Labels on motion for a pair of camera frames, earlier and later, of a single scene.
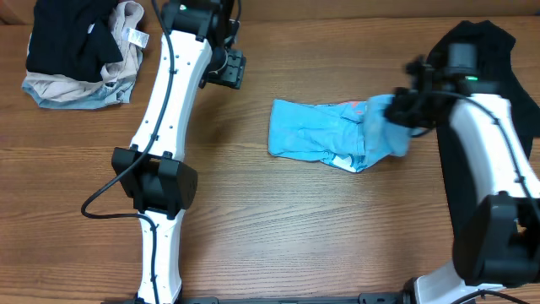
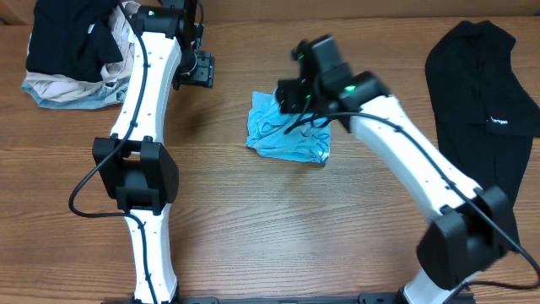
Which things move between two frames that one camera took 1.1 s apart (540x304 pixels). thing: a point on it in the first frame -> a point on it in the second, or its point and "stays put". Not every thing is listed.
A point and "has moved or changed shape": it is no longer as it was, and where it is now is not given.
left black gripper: [232, 74] -> [204, 74]
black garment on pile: [72, 38] stays put
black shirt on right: [473, 57] stays put
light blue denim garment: [114, 92] stays put
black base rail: [364, 298] stays put
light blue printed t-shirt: [349, 135] has moved or changed shape
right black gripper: [394, 113] -> [292, 95]
